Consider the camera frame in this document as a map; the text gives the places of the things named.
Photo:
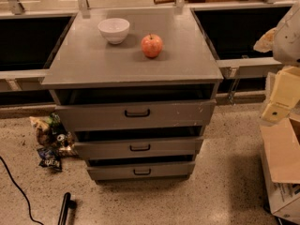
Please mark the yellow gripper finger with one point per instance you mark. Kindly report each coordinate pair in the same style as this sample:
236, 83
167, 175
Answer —
266, 42
284, 96

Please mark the grey top drawer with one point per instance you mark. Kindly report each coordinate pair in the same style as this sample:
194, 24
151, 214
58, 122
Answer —
163, 114

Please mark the grey drawer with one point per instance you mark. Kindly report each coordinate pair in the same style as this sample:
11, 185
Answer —
163, 114
140, 148
120, 172

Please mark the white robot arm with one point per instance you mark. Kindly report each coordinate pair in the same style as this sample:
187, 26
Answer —
284, 42

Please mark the grey drawer cabinet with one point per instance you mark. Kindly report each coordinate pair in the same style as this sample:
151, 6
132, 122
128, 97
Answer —
90, 70

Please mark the grey bottom drawer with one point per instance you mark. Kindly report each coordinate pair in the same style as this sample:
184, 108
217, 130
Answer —
120, 172

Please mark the grey middle drawer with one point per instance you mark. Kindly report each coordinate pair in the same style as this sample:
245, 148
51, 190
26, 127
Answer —
140, 148

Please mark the cardboard box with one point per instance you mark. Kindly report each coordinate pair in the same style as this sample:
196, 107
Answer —
281, 167

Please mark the red apple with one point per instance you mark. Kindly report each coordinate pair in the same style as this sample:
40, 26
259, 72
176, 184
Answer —
151, 45

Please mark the brown wooden stick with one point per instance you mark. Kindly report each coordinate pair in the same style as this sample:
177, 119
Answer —
156, 2

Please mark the white ceramic bowl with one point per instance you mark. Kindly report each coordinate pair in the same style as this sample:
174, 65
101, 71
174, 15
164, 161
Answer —
114, 30

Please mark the pile of snack bags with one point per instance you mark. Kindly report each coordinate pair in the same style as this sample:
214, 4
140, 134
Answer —
55, 142

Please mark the black handle bar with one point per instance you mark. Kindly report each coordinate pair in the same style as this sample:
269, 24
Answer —
67, 204

